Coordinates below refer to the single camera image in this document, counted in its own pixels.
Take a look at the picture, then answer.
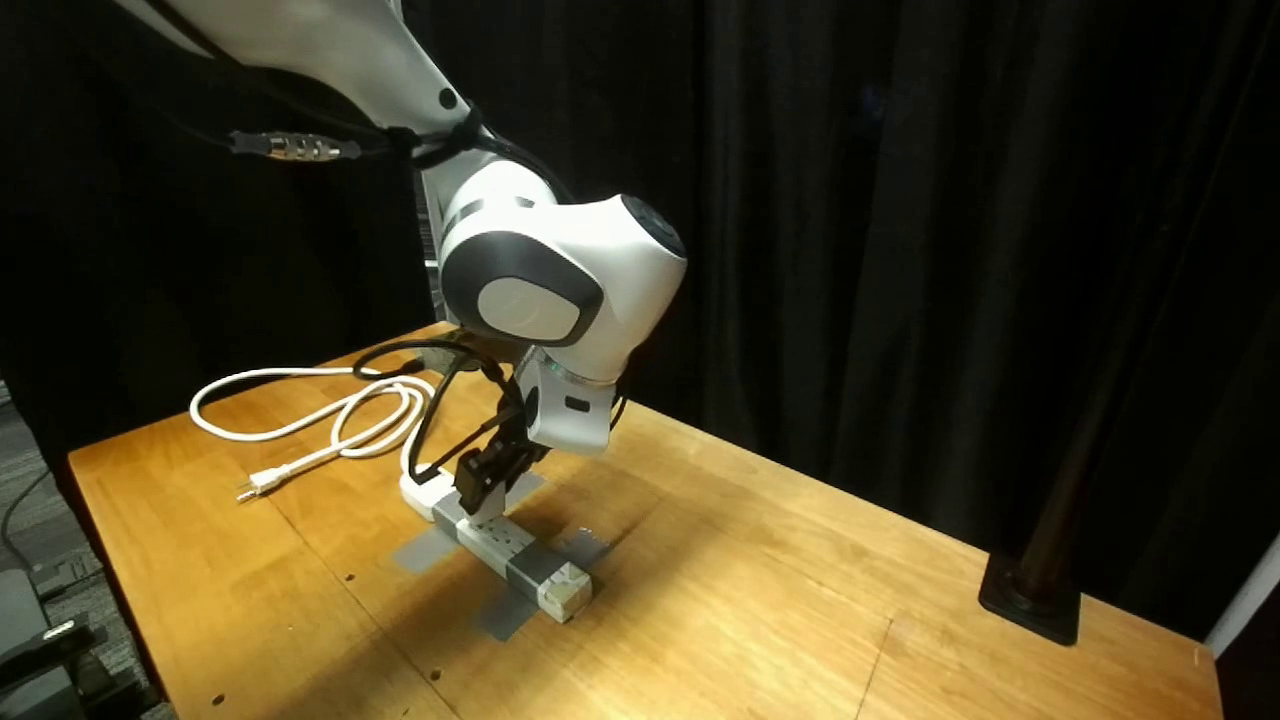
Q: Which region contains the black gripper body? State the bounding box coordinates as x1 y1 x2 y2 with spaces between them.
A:
451 394 552 505

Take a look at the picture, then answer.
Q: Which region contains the white power strip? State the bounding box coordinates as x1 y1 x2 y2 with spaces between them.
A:
397 466 601 626

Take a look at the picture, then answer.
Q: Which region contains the black curtain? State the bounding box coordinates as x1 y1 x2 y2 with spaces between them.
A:
397 0 1280 630

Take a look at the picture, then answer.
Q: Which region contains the white slanted pole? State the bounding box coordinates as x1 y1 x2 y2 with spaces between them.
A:
1205 531 1280 660

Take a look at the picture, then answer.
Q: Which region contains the silver metal frame pole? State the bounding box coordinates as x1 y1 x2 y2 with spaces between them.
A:
378 0 462 327

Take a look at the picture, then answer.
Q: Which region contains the white power cord with plug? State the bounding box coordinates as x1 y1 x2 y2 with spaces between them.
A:
182 362 447 506

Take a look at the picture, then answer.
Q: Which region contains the black post with base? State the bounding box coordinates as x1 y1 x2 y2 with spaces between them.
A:
975 505 1091 650

